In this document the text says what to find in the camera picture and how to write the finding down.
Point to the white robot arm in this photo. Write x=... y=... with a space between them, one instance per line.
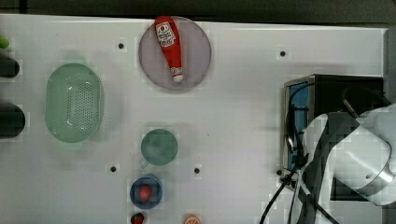
x=358 y=152

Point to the black steel toaster oven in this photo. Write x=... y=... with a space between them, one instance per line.
x=309 y=97

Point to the green cup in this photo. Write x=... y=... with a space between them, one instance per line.
x=158 y=147

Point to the blue bowl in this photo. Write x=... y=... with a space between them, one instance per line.
x=157 y=192

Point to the red ketchup bottle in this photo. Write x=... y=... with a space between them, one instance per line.
x=169 y=42

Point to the red ball toy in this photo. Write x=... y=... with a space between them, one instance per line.
x=145 y=193

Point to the orange slice toy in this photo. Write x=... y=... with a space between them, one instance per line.
x=192 y=219

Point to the strawberry toy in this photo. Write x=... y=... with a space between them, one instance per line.
x=137 y=218

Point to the green perforated basket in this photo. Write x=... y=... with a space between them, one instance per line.
x=74 y=103

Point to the black cylinder lower left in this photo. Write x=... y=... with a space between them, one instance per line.
x=12 y=121

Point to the black cylinder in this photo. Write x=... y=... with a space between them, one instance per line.
x=12 y=121
x=9 y=68

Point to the black cylinder upper left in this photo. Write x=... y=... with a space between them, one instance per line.
x=9 y=68

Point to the green object at edge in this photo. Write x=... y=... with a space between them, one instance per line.
x=3 y=43

